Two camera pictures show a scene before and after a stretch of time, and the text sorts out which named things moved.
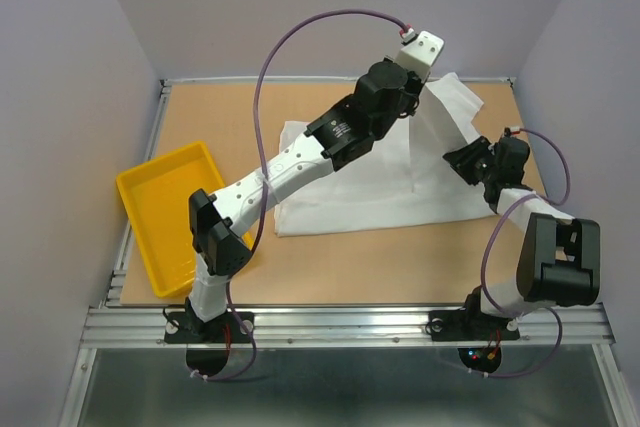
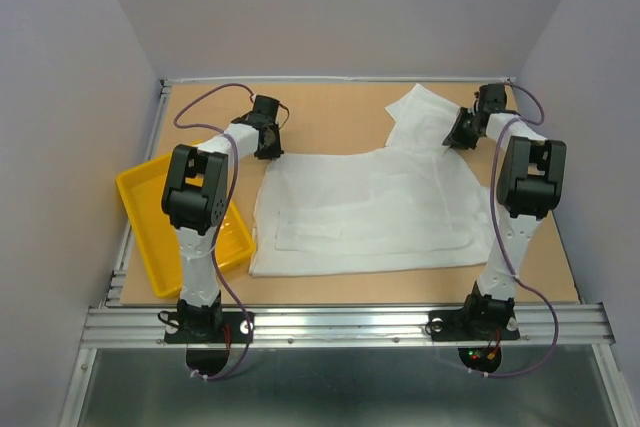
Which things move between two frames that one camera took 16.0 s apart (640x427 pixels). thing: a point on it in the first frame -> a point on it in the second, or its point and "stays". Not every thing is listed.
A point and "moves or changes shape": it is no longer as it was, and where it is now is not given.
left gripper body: x=410 y=90 -> x=272 y=126
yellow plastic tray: x=158 y=199 stays
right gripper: x=464 y=156 -> x=455 y=139
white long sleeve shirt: x=400 y=177 moves or changes shape
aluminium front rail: x=144 y=327 stays
